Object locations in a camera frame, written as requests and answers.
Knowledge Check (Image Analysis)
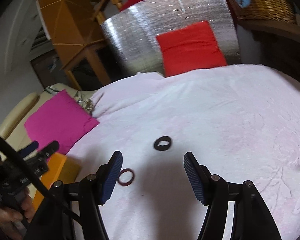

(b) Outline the dark maroon hair tie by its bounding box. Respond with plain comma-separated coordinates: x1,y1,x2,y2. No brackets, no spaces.
117,168,135,187

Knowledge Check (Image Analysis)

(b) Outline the thick black hair scrunchie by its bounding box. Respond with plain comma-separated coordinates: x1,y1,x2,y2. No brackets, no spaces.
153,136,172,151

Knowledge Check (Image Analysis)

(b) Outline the person left hand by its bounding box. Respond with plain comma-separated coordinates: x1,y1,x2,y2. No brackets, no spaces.
0,187,36,240

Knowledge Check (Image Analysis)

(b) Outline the orange cardboard tray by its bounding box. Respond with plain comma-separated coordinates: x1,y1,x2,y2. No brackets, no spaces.
32,152,82,210

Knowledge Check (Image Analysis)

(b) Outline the cream leather sofa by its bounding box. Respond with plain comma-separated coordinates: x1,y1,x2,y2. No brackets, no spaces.
0,83,78,151

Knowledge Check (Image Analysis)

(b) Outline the magenta cushion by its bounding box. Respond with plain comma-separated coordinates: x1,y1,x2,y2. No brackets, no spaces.
24,90,99,155

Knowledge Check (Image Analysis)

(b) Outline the patterned silver fabric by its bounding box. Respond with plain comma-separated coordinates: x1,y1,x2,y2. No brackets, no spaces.
74,90,104,115

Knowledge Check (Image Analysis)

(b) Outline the wooden cabinet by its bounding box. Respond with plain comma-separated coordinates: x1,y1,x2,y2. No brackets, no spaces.
37,0,111,89

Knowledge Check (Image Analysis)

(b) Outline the silver foil insulation panel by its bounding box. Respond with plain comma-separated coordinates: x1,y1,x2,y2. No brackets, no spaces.
101,0,241,76

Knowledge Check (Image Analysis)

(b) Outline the wicker basket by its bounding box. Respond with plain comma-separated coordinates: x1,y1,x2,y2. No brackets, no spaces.
228,0,296,24

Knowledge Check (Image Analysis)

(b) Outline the wooden bed rail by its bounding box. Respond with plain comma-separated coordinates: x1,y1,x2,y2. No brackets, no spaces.
91,0,123,25

